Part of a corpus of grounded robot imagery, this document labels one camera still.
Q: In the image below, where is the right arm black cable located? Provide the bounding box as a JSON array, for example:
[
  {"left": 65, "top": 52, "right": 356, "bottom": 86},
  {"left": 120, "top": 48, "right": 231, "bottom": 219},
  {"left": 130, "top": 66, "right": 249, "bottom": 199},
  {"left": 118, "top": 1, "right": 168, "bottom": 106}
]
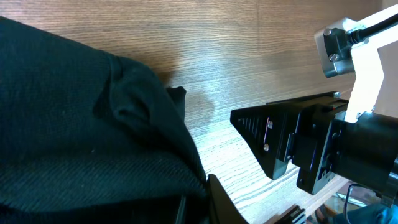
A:
[{"left": 323, "top": 12, "right": 398, "bottom": 62}]

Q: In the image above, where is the black sports shirt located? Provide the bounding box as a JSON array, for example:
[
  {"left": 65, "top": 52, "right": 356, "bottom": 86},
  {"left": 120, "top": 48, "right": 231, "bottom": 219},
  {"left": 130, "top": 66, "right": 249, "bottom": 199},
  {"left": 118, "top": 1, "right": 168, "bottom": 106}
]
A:
[{"left": 1, "top": 18, "right": 209, "bottom": 223}]

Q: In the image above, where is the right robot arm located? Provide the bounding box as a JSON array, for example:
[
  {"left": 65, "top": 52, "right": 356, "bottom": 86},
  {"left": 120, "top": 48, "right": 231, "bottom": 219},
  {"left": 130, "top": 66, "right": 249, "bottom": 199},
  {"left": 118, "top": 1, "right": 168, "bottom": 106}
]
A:
[{"left": 230, "top": 6, "right": 397, "bottom": 206}]

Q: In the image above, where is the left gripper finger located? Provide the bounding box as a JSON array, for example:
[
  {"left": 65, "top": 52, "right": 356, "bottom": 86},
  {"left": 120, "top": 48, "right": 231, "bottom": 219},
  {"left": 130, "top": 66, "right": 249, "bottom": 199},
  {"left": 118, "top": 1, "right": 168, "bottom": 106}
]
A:
[{"left": 207, "top": 174, "right": 247, "bottom": 224}]

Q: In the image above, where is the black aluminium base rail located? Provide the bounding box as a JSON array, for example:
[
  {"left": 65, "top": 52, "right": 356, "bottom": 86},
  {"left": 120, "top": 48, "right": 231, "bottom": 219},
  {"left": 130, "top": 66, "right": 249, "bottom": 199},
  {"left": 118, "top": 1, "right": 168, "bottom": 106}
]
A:
[{"left": 275, "top": 205, "right": 307, "bottom": 224}]

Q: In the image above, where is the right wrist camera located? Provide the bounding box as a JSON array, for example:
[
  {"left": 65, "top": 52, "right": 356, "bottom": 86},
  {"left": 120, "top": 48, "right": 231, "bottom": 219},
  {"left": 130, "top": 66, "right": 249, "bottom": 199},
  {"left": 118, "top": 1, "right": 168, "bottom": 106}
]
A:
[{"left": 314, "top": 18, "right": 364, "bottom": 78}]

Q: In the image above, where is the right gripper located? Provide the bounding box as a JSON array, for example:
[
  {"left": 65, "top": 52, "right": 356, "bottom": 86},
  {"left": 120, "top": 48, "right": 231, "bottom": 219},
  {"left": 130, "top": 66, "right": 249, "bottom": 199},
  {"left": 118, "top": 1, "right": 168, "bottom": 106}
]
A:
[{"left": 230, "top": 92, "right": 348, "bottom": 195}]

